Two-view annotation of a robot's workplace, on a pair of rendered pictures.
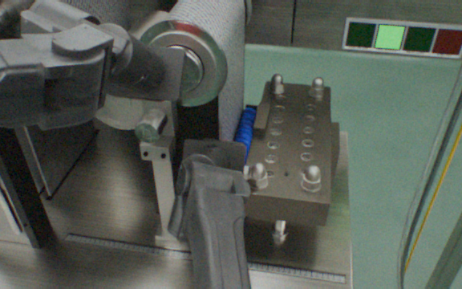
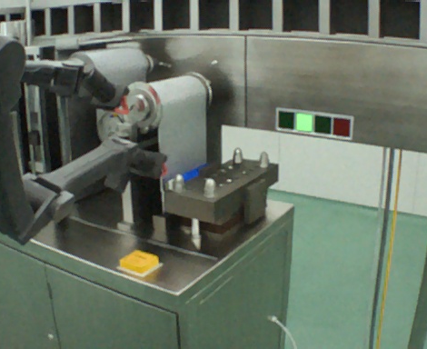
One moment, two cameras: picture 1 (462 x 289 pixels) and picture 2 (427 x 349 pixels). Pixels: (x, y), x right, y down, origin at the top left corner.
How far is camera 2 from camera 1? 0.90 m
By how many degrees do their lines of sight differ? 28
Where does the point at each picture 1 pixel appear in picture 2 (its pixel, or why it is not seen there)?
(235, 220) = (114, 149)
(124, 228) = (104, 219)
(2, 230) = not seen: hidden behind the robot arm
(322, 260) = (211, 250)
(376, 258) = not seen: outside the picture
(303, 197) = (200, 198)
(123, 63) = (88, 77)
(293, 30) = (246, 115)
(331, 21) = (268, 110)
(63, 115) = (57, 87)
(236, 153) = (158, 158)
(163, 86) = (113, 100)
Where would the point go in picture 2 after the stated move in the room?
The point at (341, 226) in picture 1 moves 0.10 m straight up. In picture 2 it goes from (240, 241) to (240, 207)
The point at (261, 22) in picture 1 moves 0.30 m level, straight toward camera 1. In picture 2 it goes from (226, 110) to (182, 129)
